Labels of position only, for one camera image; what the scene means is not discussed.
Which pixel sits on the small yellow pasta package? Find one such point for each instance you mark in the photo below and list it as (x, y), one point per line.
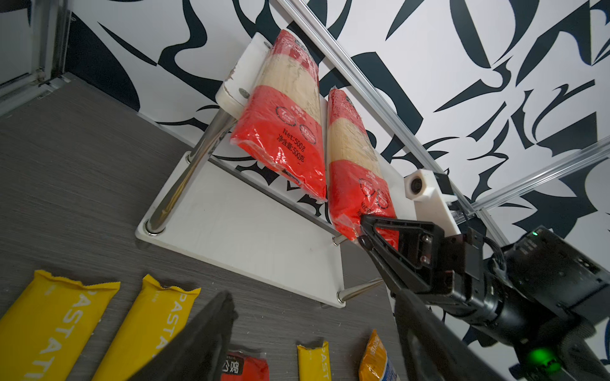
(314, 364)

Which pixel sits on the red spaghetti package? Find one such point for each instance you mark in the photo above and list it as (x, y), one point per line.
(281, 125)
(356, 186)

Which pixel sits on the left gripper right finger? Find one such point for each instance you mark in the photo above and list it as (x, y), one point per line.
(428, 345)

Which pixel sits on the white two-tier shelf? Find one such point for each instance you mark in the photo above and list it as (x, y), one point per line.
(211, 212)

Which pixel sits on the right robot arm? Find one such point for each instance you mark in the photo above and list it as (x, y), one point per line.
(539, 296)

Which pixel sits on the yellow pastatime spaghetti package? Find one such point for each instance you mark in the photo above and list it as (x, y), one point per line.
(156, 317)

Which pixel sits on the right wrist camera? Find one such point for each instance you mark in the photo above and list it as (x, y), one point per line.
(432, 193)

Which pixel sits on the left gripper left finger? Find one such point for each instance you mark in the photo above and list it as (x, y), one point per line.
(199, 351)

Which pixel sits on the orange blue pasta bag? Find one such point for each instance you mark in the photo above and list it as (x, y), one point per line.
(375, 364)

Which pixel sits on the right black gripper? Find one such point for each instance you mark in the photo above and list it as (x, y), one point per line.
(462, 274)

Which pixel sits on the red fusilli bag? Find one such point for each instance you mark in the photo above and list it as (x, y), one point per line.
(241, 367)

